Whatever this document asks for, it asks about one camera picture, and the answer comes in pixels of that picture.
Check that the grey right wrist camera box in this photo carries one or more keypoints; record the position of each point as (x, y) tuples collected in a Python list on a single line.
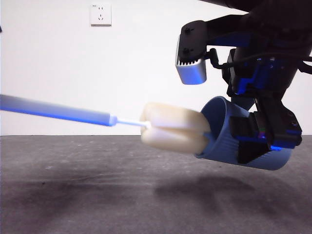
[(192, 70)]

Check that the white wall socket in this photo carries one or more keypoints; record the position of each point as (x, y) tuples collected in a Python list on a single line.
[(101, 14)]

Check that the blue ribbed plastic cup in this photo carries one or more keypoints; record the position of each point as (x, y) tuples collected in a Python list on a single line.
[(268, 163)]

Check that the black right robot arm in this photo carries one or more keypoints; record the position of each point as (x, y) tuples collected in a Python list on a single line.
[(280, 24)]

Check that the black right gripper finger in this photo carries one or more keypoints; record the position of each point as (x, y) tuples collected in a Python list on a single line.
[(248, 151), (243, 102)]

